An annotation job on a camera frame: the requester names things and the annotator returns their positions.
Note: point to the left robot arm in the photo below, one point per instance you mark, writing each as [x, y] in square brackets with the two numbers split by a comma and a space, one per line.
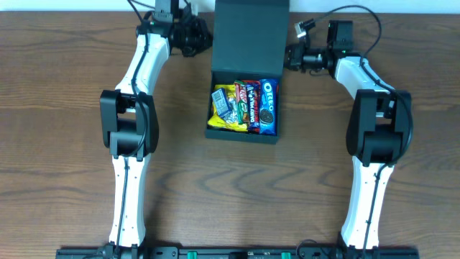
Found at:
[129, 122]

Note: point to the black gift box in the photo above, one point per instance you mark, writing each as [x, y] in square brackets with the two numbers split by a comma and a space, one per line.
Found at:
[248, 45]

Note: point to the blue Oreo cookie pack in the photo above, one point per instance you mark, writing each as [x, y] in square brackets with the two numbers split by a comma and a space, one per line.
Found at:
[268, 106]

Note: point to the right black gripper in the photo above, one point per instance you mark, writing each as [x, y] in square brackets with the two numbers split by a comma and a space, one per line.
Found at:
[292, 57]

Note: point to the black mounting rail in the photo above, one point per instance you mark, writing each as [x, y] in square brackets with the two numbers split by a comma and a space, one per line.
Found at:
[308, 252]

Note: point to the yellow sunflower seed bag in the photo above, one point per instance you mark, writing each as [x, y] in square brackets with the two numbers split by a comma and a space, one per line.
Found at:
[231, 121]

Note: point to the small dark blue carton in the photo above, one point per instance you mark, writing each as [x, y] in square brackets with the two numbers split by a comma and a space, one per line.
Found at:
[223, 107]

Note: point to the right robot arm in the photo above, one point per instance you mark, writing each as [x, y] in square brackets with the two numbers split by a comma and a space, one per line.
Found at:
[378, 134]

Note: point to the red green KitKat bar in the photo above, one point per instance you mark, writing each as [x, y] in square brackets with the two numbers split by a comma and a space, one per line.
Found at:
[241, 101]

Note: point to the Dairy Milk chocolate bar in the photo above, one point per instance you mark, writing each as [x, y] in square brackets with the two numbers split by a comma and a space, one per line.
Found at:
[252, 88]

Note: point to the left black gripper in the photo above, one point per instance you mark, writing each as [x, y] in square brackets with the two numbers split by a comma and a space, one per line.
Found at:
[203, 39]

